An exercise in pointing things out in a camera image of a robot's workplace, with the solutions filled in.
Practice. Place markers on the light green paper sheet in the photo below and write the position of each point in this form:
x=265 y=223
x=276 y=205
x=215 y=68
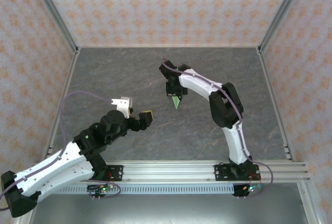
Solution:
x=177 y=104

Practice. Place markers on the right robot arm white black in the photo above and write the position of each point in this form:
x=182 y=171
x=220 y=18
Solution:
x=233 y=143

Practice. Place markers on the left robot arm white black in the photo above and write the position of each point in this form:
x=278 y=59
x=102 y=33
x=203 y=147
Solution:
x=64 y=172

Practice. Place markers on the aluminium cross beam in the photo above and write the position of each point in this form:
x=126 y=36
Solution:
x=168 y=172

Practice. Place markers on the small controller circuit board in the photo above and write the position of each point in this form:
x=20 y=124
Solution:
x=103 y=189
x=250 y=189

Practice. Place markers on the grey metal panel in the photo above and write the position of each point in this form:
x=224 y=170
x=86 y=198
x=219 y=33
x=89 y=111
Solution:
x=168 y=209

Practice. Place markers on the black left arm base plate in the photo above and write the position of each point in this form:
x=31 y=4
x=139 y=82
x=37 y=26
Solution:
x=116 y=172

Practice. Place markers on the aluminium side rail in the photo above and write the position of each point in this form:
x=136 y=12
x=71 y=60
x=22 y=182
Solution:
x=61 y=78
x=275 y=104

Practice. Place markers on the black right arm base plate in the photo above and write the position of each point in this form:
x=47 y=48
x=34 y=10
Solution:
x=220 y=173

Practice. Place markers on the aluminium frame post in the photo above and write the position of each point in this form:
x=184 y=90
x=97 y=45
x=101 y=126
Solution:
x=55 y=11
x=281 y=11

